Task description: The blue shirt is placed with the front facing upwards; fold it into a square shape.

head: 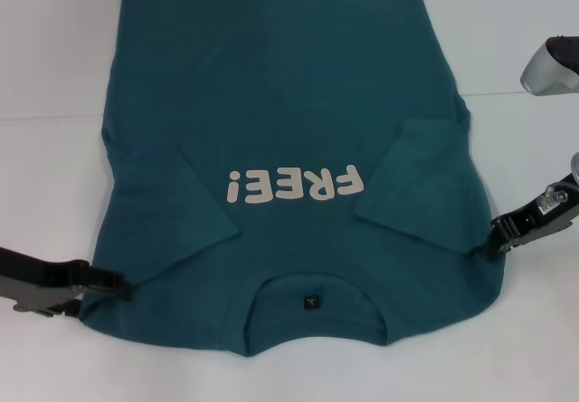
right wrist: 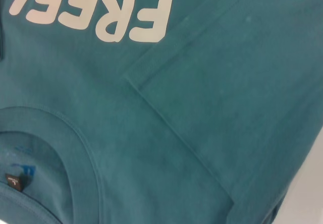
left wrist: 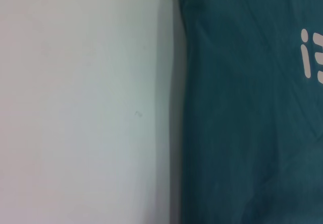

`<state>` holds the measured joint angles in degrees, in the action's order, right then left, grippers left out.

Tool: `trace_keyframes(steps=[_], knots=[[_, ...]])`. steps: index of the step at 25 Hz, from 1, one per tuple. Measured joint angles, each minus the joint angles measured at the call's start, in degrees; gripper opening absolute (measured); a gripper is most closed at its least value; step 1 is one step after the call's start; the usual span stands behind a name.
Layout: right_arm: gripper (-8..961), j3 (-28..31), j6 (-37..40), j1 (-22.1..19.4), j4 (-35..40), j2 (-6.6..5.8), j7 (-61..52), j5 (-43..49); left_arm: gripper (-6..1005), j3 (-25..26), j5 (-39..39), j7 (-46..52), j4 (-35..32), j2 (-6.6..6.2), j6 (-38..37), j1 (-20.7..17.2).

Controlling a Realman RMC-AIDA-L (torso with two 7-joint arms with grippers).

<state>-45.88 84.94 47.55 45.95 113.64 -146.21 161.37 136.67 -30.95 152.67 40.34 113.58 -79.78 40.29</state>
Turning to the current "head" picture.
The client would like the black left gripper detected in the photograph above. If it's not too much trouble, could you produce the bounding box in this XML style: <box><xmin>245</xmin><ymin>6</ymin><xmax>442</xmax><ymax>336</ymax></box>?
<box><xmin>0</xmin><ymin>245</ymin><xmax>136</xmax><ymax>318</ymax></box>

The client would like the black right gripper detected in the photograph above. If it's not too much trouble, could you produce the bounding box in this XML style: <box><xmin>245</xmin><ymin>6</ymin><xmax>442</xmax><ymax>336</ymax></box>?
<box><xmin>481</xmin><ymin>170</ymin><xmax>579</xmax><ymax>254</ymax></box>

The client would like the teal t-shirt with FREE print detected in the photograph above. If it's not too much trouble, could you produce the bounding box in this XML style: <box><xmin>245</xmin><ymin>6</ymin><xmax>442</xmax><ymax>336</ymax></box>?
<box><xmin>77</xmin><ymin>0</ymin><xmax>508</xmax><ymax>359</ymax></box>

